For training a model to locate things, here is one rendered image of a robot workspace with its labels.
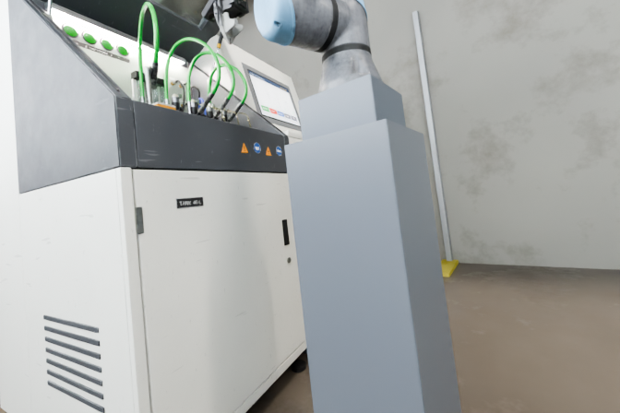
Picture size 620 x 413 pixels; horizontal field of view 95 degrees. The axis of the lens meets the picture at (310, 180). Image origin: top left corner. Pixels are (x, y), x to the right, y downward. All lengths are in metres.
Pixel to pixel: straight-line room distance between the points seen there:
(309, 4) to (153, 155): 0.49
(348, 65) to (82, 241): 0.76
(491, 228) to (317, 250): 2.13
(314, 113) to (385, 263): 0.34
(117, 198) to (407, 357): 0.66
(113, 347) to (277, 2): 0.80
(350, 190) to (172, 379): 0.60
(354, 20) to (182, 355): 0.87
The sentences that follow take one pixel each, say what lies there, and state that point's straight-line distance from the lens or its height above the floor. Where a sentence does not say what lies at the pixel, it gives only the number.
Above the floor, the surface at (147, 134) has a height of 0.87.
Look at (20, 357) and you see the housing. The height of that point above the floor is 0.28.
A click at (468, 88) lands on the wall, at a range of 2.69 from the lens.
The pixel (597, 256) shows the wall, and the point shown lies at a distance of 2.67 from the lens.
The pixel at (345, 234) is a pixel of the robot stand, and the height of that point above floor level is 0.60.
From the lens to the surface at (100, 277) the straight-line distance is 0.85.
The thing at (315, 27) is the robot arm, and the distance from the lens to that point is 0.66.
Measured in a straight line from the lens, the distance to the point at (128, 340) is 0.79.
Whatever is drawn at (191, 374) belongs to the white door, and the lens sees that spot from 0.90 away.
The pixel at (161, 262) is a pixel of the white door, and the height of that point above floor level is 0.57.
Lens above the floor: 0.68
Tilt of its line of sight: 3 degrees up
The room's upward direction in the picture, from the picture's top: 7 degrees counter-clockwise
